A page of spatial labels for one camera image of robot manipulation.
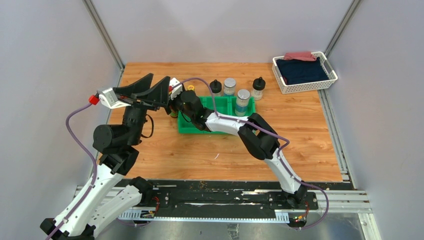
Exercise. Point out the silver-lid jar in bin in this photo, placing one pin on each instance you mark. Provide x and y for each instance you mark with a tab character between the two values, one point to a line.
242	101

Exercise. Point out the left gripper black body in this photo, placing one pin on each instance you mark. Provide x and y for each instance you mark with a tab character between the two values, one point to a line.
135	115

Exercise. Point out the black-spout seasoning jar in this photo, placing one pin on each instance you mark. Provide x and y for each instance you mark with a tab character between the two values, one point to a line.
216	88
258	87

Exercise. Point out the pink folded cloth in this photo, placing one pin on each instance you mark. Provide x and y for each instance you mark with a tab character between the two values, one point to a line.
305	56

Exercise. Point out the white perforated plastic basket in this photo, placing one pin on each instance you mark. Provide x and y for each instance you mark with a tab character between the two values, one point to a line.
321	85

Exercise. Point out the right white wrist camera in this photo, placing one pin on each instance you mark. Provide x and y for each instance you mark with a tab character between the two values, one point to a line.
175	88

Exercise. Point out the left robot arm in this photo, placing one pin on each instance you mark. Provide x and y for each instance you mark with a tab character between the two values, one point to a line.
88	215

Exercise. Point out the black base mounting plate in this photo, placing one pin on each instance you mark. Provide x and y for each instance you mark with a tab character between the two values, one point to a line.
232	201

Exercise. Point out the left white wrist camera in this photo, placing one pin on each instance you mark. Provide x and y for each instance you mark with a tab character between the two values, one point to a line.
108	98

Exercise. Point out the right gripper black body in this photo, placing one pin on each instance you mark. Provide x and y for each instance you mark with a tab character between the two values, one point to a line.
177	102

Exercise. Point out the aluminium rail frame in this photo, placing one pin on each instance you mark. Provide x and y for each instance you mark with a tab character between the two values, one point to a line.
355	223

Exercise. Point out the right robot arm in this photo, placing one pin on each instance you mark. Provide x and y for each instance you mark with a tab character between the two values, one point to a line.
258	137

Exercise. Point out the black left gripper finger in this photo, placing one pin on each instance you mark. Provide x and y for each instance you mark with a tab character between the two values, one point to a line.
157	95
140	86

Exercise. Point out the dark blue folded cloth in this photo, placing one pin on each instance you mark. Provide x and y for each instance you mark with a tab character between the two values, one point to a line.
300	72

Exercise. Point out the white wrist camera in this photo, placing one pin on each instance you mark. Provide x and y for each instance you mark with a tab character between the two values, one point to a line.
175	88
108	98

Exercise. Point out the right black-spout seasoning jar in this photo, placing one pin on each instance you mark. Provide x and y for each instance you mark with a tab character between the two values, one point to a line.
258	87

